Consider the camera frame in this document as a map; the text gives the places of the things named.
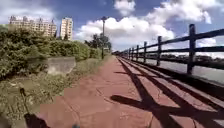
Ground red brick path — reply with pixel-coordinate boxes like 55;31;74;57
35;55;224;128

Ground dark green tree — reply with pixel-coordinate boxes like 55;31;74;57
84;33;113;53

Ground street lamp pole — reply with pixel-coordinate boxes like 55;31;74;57
100;15;108;60

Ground grey concrete block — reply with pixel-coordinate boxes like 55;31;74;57
45;56;77;75

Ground tall beige building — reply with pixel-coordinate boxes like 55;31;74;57
59;17;74;41

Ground grass verge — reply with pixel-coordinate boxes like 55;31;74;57
0;54;114;128

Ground dark wooden railing fence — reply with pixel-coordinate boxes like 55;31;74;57
114;23;224;76

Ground wide beige building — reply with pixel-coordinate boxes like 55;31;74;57
8;15;58;38

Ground green bushes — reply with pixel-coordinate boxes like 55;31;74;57
0;24;103;81

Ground grey water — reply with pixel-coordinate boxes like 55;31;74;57
139;57;224;85

